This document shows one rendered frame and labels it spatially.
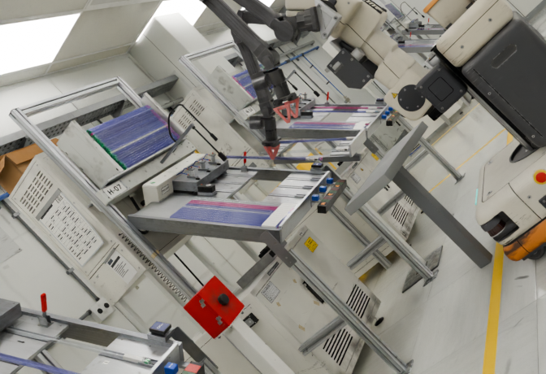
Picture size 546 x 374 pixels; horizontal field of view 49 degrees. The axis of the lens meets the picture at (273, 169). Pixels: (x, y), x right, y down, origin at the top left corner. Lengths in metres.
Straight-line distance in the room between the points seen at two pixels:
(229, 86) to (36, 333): 2.47
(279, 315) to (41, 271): 2.08
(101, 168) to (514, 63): 1.76
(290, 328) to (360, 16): 1.29
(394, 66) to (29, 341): 1.56
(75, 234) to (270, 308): 0.97
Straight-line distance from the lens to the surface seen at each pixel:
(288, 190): 2.76
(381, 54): 2.38
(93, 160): 2.81
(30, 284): 4.14
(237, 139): 3.94
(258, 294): 2.55
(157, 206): 2.75
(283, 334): 2.57
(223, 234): 2.44
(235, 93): 3.99
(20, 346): 1.91
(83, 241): 2.88
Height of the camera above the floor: 0.82
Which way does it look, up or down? 2 degrees up
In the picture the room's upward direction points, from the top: 45 degrees counter-clockwise
